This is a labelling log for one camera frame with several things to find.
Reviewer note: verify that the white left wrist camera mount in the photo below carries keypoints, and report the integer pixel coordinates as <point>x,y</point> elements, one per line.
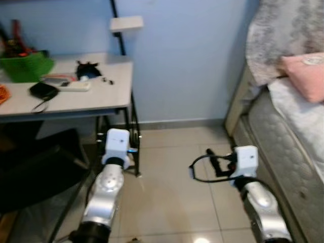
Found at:
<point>116,144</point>

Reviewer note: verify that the black chair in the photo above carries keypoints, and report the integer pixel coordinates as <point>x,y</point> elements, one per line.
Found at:
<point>35,167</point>

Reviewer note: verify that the small white shelf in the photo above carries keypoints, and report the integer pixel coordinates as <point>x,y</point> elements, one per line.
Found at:
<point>126,23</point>

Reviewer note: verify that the grey swirl patterned blanket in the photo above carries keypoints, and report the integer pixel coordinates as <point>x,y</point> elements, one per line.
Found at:
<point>283,30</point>

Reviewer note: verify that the small black clip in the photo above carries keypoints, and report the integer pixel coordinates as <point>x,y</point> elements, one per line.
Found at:
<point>105,79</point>

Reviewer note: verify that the grey desk with black frame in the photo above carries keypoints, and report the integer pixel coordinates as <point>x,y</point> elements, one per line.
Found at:
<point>91,96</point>

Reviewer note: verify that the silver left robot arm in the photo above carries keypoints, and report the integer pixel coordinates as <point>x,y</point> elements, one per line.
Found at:
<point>106,192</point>

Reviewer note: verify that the pink pillow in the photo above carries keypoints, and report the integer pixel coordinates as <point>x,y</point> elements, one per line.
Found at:
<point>306,76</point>

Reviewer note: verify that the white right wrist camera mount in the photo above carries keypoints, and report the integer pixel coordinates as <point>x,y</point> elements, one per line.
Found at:
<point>246,159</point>

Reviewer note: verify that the white remote control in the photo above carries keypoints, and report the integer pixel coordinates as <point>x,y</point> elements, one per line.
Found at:
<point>76,86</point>

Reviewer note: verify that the white bed sheet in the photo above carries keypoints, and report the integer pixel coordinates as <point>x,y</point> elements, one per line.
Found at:
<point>304,121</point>

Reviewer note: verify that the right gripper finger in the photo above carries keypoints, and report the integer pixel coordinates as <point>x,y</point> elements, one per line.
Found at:
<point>212,158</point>

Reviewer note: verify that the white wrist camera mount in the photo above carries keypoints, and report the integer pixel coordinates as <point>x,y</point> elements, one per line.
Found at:
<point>116,144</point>
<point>246,159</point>

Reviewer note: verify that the beige bed headboard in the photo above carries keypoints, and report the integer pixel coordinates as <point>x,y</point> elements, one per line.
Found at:
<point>235,116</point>

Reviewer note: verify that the black spiky object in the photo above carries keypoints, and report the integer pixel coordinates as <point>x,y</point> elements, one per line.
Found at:
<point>87,68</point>

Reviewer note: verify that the grey quilted mattress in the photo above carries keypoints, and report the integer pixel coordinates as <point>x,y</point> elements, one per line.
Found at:
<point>283,177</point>

